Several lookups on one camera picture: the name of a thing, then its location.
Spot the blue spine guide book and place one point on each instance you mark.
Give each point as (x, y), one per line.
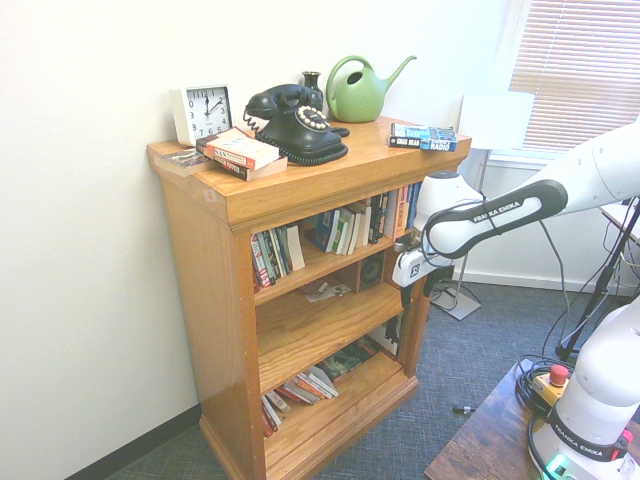
(413, 205)

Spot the black spine thick book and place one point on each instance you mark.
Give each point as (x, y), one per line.
(377, 220)

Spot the dark cover flat book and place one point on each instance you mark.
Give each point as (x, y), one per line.
(180, 161)

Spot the blue Greg Bear paperback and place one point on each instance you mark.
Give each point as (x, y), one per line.
(425, 137)

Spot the green watering can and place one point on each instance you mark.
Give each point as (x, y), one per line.
(357, 102)

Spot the black tripod stand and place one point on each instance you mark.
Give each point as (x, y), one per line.
(605, 280)

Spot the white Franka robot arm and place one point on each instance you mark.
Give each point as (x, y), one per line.
(615, 155)

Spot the dark small vase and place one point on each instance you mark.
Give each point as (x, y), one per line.
(311, 82)

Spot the window blinds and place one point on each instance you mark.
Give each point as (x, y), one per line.
(575, 60)

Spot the stacked orange books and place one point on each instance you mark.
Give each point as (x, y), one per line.
(265, 171)

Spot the white shade floor lamp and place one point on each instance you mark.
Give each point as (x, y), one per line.
(495, 120)

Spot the green and white book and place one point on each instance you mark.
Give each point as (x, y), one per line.
(344, 230)

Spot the orange cover lying book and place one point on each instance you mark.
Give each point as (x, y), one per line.
(300, 392)

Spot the dark spine paperback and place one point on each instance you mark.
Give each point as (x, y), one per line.
(272, 255)

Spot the red and white leaning books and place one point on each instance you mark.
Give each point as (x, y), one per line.
(270, 415)

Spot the orange and white paperback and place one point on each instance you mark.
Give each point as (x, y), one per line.
(242, 149)

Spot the loose photo cards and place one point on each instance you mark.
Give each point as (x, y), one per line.
(322, 292)

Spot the black and white standing book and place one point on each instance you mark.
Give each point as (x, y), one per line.
(390, 335)

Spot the light wooden side table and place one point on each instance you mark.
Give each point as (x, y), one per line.
(617, 217)

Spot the red and white spine book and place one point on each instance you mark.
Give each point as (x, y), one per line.
(260, 262)

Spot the cream spine book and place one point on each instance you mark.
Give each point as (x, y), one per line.
(391, 215)

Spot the small black floor item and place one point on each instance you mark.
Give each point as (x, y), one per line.
(464, 409)

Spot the green spine paperback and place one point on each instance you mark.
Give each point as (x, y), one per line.
(284, 250)

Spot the white square clock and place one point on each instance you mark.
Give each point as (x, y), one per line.
(205, 112)

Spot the yellow emergency stop button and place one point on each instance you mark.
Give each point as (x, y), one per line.
(556, 377)

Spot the wooden bookcase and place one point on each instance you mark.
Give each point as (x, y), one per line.
(210, 280)

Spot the blue cover upright book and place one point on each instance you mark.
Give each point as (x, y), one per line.
(325, 232)

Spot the black rotary telephone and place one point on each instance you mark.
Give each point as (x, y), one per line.
(300, 135)

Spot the orange spine book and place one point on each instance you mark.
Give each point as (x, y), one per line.
(401, 215)

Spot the dark round speaker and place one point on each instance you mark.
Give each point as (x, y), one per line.
(372, 270)

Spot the dark green cover book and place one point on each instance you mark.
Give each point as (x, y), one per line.
(350, 360)

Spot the white grey lying book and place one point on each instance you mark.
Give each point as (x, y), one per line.
(322, 382)

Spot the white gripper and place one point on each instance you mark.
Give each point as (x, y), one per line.
(417, 267)

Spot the white page paperback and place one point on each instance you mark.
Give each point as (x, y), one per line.
(361, 225)

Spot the white page leaning book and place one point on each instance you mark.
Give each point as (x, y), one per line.
(297, 247)

